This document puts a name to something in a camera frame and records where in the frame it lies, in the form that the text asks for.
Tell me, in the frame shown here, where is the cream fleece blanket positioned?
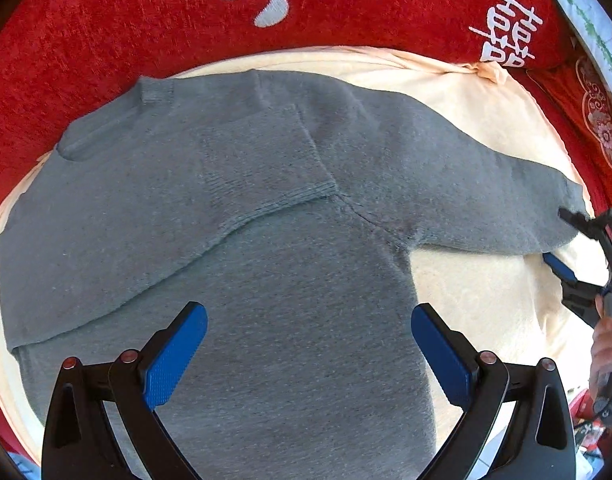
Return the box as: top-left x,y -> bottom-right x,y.
0,47 -> 591,460

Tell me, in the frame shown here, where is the person's right hand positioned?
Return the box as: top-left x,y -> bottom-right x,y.
589,296 -> 612,400

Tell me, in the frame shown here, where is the red embroidered pillow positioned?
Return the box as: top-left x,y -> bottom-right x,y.
527,49 -> 612,196

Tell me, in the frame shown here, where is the red wedding bedspread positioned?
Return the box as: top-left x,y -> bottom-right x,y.
0,0 -> 612,241

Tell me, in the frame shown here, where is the white floral pillow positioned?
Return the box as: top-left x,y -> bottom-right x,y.
556,0 -> 612,88

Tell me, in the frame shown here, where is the grey knit sweater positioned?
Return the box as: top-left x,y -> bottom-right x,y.
0,72 -> 584,479

